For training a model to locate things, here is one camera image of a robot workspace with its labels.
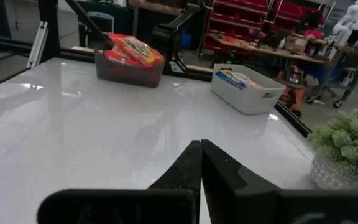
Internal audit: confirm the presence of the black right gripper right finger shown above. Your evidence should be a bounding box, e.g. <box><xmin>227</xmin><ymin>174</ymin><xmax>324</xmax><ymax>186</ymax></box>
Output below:
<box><xmin>201</xmin><ymin>139</ymin><xmax>358</xmax><ymax>224</ymax></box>

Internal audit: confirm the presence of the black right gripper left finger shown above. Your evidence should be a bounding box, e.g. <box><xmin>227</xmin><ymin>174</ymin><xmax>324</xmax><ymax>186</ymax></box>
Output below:
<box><xmin>36</xmin><ymin>139</ymin><xmax>203</xmax><ymax>224</ymax></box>

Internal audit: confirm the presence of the blue yellow Maruchan ramen pack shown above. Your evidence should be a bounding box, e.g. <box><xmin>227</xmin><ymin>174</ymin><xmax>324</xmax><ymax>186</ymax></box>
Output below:
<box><xmin>214</xmin><ymin>68</ymin><xmax>264</xmax><ymax>91</ymax></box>

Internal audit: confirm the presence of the white plastic bin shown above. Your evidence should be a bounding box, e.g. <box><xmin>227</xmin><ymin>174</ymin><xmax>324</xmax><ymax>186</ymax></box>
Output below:
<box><xmin>210</xmin><ymin>63</ymin><xmax>287</xmax><ymax>116</ymax></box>

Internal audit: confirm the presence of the green plant in grey pot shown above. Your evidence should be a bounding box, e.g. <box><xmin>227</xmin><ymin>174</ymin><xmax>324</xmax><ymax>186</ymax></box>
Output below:
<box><xmin>306</xmin><ymin>108</ymin><xmax>358</xmax><ymax>190</ymax></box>

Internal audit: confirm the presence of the orange machine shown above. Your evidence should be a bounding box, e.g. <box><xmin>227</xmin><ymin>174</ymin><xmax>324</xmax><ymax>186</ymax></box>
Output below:
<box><xmin>277</xmin><ymin>64</ymin><xmax>308</xmax><ymax>118</ymax></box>

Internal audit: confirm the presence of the dark grey plastic bin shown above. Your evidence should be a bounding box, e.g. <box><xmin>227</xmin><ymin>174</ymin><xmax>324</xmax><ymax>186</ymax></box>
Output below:
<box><xmin>94</xmin><ymin>42</ymin><xmax>167</xmax><ymax>89</ymax></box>

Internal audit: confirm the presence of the light wooden board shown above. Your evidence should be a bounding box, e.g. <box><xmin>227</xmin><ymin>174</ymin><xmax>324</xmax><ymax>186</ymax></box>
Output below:
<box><xmin>71</xmin><ymin>45</ymin><xmax>214</xmax><ymax>75</ymax></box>

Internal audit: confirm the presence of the wooden workbench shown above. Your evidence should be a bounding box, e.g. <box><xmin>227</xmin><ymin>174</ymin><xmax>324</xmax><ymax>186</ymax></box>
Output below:
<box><xmin>208</xmin><ymin>32</ymin><xmax>358</xmax><ymax>110</ymax></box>

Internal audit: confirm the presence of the blue container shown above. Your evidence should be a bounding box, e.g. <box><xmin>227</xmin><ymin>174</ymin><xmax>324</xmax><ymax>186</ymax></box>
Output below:
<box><xmin>178</xmin><ymin>29</ymin><xmax>194</xmax><ymax>50</ymax></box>

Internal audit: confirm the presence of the red shelving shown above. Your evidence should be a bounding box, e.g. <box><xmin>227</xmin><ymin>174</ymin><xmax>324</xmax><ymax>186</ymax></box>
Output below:
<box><xmin>202</xmin><ymin>0</ymin><xmax>326</xmax><ymax>54</ymax></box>

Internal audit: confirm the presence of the teal chair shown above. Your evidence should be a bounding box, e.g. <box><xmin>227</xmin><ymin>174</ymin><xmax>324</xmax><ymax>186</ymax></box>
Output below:
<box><xmin>86</xmin><ymin>11</ymin><xmax>116</xmax><ymax>47</ymax></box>

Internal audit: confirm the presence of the silver aluminium profile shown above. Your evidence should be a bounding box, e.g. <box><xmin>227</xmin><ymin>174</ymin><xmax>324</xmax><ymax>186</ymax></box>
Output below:
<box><xmin>25</xmin><ymin>21</ymin><xmax>50</xmax><ymax>70</ymax></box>

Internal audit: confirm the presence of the white statue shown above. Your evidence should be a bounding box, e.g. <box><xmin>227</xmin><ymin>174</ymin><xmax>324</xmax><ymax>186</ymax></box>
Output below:
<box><xmin>332</xmin><ymin>0</ymin><xmax>358</xmax><ymax>45</ymax></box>

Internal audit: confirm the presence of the black frame strut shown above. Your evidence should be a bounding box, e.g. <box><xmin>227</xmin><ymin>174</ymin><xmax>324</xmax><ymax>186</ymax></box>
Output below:
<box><xmin>63</xmin><ymin>0</ymin><xmax>110</xmax><ymax>47</ymax></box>

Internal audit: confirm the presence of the black frame post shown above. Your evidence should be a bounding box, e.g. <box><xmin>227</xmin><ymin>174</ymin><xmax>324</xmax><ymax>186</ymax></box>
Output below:
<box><xmin>37</xmin><ymin>0</ymin><xmax>61</xmax><ymax>62</ymax></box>

